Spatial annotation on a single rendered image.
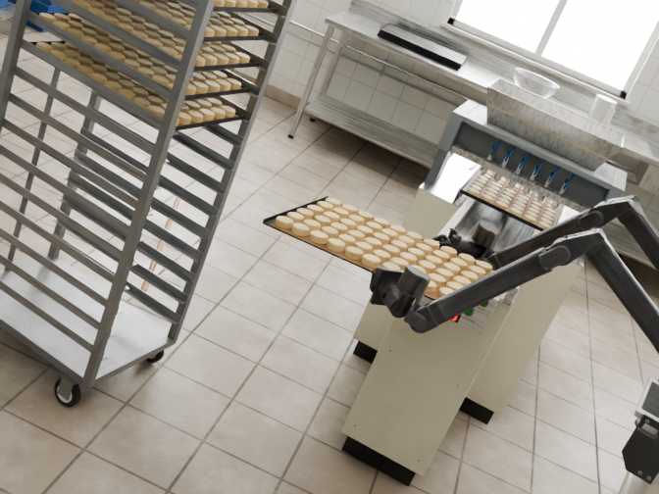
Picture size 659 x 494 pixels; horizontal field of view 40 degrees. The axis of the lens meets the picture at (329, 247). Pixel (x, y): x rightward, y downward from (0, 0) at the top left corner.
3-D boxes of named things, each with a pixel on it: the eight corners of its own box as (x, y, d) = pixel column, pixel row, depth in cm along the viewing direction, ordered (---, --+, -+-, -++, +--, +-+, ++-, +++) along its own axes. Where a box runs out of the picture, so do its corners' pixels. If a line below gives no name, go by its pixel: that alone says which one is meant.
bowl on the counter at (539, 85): (505, 89, 605) (513, 72, 600) (508, 81, 635) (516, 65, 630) (550, 108, 602) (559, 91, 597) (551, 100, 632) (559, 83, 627)
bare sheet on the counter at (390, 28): (380, 29, 603) (380, 27, 603) (389, 24, 640) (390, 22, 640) (462, 65, 599) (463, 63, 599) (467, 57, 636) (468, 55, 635)
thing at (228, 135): (240, 146, 298) (243, 137, 297) (236, 147, 295) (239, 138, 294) (98, 65, 317) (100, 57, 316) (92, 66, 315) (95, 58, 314)
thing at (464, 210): (509, 149, 476) (515, 138, 473) (514, 152, 475) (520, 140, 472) (421, 262, 295) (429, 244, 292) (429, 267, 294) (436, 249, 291)
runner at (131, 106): (178, 134, 260) (181, 124, 259) (173, 135, 258) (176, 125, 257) (21, 43, 280) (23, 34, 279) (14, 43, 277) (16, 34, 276)
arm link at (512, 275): (574, 262, 205) (577, 255, 216) (562, 240, 206) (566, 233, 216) (414, 338, 221) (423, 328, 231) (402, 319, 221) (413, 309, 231)
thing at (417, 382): (382, 371, 394) (466, 194, 359) (453, 409, 388) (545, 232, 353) (330, 449, 331) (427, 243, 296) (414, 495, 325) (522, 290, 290)
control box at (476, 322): (418, 299, 303) (433, 264, 298) (481, 331, 299) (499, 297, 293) (415, 302, 300) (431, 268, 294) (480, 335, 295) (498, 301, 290)
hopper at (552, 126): (484, 108, 377) (498, 77, 371) (608, 165, 367) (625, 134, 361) (472, 119, 351) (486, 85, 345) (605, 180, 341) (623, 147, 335)
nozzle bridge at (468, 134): (435, 170, 393) (468, 99, 380) (588, 243, 381) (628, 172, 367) (418, 186, 364) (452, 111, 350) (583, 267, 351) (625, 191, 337)
